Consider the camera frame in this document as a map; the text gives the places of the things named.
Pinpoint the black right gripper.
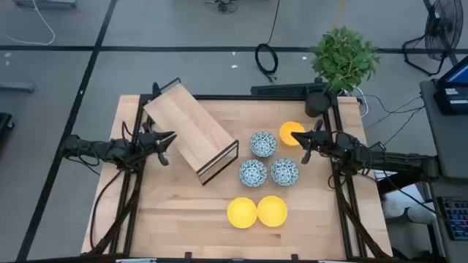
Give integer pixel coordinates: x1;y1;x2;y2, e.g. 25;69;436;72
290;119;336;164

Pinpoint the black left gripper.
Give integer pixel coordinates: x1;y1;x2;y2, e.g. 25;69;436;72
137;122;178;167

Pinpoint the yellow plastic bowl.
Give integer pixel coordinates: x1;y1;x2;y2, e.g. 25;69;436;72
257;195;289;228
226;197;258;229
279;121;306;147

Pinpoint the teal floral patterned bowl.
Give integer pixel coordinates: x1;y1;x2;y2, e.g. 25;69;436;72
270;158;300;187
238;159;268;188
249;131;278;159

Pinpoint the black plant pot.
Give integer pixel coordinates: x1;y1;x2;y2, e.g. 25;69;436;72
304;89;333;118

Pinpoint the green leafy potted plant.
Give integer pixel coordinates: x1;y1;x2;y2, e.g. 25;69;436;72
310;26;381;94

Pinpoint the white grey padded seat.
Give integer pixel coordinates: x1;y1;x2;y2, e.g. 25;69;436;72
381;182;438;224

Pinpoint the grey side desk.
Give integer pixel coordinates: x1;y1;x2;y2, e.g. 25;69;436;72
419;78;468;263

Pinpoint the black laptop computer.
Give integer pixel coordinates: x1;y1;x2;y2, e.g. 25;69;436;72
434;54;468;115

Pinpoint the grey metal floor bar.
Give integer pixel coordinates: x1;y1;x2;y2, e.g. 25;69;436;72
0;82;36;94
12;0;78;9

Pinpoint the black chair part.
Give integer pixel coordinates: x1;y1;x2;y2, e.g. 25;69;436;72
0;112;15;133

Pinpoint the black computer keyboard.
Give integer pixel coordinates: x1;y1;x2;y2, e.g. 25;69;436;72
437;196;468;241

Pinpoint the black floor fan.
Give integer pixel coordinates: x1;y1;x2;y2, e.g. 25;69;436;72
401;0;465;77

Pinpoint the wooden shelf with black frame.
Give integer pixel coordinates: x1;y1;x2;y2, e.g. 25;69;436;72
142;77;241;186

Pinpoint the coiled black cable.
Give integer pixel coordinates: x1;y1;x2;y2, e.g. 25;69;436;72
254;0;282;83

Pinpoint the yellow hanging cable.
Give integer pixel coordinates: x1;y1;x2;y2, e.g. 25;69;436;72
333;0;347;29

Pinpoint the black cable tangle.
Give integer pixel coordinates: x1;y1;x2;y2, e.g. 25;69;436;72
204;0;239;15

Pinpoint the white floor cable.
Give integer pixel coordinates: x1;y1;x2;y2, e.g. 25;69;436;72
0;0;56;47

